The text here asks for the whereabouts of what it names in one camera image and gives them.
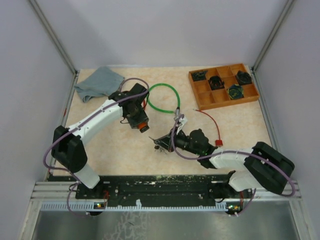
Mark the black orange rolled sock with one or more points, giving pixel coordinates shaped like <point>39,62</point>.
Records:
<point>216,83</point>

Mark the orange black padlock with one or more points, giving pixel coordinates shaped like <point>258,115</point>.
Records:
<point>143,127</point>

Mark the wooden compartment tray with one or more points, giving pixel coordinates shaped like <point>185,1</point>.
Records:
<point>207,99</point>

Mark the green black rolled sock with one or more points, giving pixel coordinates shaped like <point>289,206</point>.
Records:
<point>199,75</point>

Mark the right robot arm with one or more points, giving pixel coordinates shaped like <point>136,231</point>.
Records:
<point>251,168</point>

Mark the green cable lock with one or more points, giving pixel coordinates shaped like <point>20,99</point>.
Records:
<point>167,99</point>

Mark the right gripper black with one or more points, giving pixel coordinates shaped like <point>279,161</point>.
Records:
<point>166,142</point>

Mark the rolled dark sock in tray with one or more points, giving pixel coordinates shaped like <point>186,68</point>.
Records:
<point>235,92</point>

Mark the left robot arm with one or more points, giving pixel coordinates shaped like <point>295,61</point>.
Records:
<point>69,142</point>

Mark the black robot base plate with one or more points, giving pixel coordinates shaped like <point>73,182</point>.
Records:
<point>161,190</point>

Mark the red cable padlock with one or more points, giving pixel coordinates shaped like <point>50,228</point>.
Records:
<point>218,142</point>

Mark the blue grey folded cloth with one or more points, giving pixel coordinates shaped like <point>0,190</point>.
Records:
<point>102,82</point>

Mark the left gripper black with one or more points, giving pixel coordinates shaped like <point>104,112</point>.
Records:
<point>143,117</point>

